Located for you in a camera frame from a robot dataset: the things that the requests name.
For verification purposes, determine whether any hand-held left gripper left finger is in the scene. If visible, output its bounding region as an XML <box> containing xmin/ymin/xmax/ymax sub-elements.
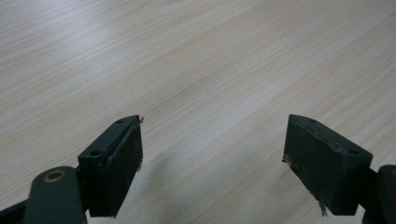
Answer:
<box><xmin>77</xmin><ymin>114</ymin><xmax>145</xmax><ymax>218</ymax></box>

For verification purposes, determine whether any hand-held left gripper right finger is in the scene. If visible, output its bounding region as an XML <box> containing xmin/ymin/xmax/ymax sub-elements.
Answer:
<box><xmin>282</xmin><ymin>113</ymin><xmax>374</xmax><ymax>217</ymax></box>

